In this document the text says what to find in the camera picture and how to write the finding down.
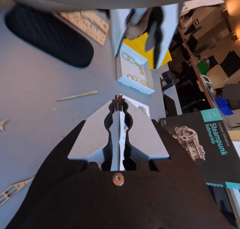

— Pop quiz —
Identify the illustrated instruction booklet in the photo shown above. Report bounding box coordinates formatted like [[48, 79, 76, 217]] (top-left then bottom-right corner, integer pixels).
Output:
[[119, 94, 151, 171]]

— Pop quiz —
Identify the round wooden wheel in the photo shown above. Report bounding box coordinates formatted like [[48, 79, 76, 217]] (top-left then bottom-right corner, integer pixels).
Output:
[[115, 95, 123, 112]]

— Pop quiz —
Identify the black wrist rest pad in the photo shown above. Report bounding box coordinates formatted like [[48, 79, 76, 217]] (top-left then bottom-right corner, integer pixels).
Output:
[[5, 5, 94, 68]]

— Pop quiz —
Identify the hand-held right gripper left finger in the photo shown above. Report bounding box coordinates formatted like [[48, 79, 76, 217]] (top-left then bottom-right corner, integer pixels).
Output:
[[67, 99, 116, 171]]

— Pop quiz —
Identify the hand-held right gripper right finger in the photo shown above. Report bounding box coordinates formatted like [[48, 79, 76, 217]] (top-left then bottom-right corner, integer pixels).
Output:
[[122, 99, 171, 171]]

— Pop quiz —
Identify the thin wooden stick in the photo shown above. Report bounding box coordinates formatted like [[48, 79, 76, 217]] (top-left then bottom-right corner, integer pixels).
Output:
[[56, 90, 98, 102]]

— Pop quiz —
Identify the white cardboard tray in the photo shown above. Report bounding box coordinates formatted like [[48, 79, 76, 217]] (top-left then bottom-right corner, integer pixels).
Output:
[[116, 42, 156, 95]]

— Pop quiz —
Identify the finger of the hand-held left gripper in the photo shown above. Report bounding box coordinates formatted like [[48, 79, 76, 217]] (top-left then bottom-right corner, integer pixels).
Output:
[[145, 4, 179, 70], [110, 9, 135, 57]]

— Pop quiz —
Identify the yellow plastic bin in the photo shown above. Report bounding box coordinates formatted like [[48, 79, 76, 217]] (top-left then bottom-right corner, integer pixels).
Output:
[[122, 32, 172, 71]]

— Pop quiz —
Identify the plywood parts sheet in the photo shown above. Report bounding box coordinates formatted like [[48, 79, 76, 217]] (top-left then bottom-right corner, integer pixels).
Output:
[[53, 10, 109, 46]]

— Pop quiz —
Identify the group of yellow rubber bands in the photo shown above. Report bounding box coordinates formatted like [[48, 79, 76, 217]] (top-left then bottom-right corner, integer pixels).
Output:
[[122, 52, 148, 87]]

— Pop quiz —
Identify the slotted wooden offcut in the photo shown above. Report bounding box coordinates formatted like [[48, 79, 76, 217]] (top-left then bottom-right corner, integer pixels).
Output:
[[0, 177, 35, 207]]

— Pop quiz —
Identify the green box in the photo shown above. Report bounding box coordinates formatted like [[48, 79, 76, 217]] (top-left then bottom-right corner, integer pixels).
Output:
[[197, 61, 209, 74]]

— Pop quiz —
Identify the blue plastic bin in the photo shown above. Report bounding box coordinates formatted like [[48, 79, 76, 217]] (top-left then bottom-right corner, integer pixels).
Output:
[[215, 97, 234, 115]]

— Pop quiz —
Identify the black model kit box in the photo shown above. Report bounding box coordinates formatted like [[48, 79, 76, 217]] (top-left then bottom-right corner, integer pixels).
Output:
[[159, 108, 240, 188]]

